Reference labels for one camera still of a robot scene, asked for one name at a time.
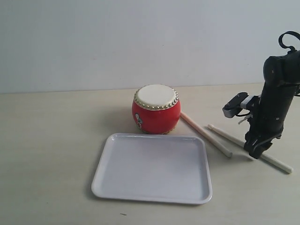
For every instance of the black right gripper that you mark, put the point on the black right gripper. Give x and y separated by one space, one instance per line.
268 118

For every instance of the white wooden drumstick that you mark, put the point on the white wooden drumstick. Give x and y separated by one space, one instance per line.
271 160

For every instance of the pinkish wooden drumstick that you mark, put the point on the pinkish wooden drumstick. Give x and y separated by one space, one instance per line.
206 135

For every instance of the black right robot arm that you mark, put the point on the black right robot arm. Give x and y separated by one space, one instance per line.
282 81

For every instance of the small red drum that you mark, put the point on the small red drum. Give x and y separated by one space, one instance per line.
156 108

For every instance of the white plastic tray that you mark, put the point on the white plastic tray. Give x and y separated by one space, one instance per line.
153 168

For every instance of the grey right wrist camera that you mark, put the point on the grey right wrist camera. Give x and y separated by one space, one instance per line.
238 103

